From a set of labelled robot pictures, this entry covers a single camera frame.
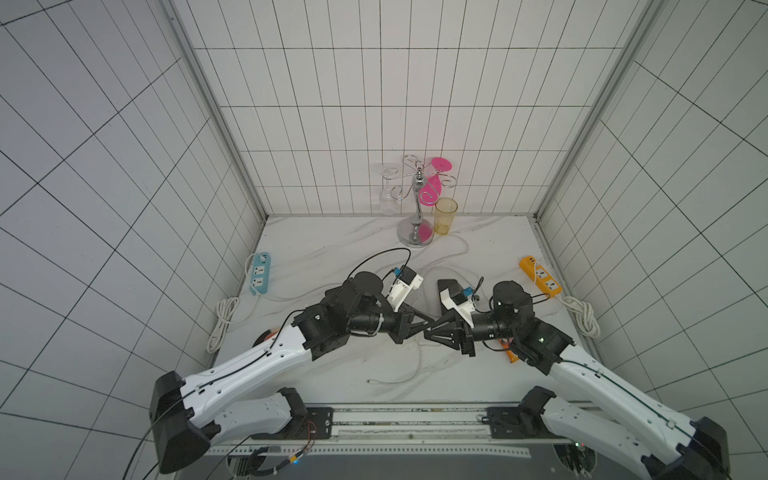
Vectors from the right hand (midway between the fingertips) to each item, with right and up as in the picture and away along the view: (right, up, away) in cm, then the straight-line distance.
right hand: (420, 339), depth 64 cm
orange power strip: (+45, +8, +33) cm, 57 cm away
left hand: (+1, +2, 0) cm, 2 cm away
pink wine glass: (+6, +36, +25) cm, 45 cm away
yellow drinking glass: (+14, +33, +40) cm, 54 cm away
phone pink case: (+13, +6, +37) cm, 40 cm away
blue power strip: (-51, +9, +36) cm, 63 cm away
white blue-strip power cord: (-58, -2, +29) cm, 65 cm away
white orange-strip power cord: (+53, -1, +24) cm, 58 cm away
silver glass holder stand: (+4, +25, +50) cm, 56 cm away
